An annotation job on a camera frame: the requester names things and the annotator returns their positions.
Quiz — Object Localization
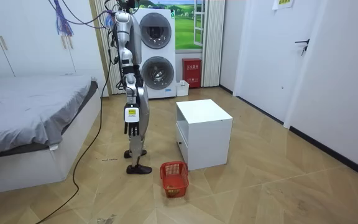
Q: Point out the white washing machine tower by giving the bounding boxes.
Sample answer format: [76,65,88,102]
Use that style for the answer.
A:
[132,7,178,100]

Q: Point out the white bedside cabinet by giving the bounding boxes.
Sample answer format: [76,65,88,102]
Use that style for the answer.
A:
[175,98,234,172]

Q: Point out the white wardrobe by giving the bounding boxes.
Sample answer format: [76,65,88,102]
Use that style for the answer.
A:
[0,0,106,80]

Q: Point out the white pleated curtain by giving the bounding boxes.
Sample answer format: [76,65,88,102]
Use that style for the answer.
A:
[201,0,227,88]
[89,0,124,96]

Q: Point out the black floor cable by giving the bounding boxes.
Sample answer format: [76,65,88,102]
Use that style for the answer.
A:
[35,49,113,224]

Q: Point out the red plastic basket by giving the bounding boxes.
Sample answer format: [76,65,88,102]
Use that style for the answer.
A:
[159,160,190,199]

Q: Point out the red fire equipment box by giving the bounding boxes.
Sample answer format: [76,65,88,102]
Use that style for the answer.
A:
[181,57,203,89]

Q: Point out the white door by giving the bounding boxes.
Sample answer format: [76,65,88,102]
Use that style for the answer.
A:
[232,0,326,129]

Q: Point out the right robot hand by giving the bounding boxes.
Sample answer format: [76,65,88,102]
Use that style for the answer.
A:
[123,103,141,138]

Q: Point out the black door handle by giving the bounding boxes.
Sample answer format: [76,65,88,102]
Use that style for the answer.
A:
[294,38,311,57]

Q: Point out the cable bundle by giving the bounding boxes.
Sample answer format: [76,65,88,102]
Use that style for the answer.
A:
[47,0,117,37]

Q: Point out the white paper notice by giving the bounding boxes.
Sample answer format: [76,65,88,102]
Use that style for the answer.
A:
[272,0,295,11]

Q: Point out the grey bed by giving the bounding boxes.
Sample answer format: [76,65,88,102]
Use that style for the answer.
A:
[0,72,103,197]

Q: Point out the small white bin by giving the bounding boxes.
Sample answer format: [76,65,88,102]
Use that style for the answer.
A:
[175,80,190,98]

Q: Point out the robot body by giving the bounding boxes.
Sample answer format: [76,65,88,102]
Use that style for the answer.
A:
[104,0,144,82]

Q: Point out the robot legs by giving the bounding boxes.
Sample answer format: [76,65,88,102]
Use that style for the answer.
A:
[123,73,153,175]

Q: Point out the landscape wall poster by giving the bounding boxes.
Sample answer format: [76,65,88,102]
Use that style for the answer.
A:
[137,0,210,51]

